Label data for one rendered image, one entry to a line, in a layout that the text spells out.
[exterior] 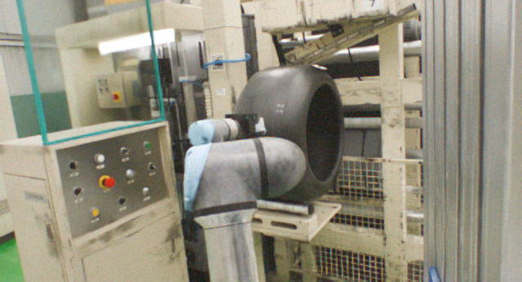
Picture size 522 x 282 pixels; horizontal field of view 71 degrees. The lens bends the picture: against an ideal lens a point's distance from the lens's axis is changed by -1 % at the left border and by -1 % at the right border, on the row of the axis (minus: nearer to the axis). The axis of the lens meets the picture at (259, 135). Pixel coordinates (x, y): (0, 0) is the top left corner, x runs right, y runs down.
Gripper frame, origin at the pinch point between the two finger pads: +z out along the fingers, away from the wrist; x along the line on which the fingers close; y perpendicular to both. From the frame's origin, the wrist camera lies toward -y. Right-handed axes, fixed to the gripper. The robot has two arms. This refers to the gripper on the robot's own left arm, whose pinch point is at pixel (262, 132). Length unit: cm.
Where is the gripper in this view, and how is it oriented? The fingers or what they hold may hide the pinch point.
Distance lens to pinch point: 132.4
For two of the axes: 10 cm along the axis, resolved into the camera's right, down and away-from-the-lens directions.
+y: -0.2, -10.0, -0.9
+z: 5.3, -0.8, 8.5
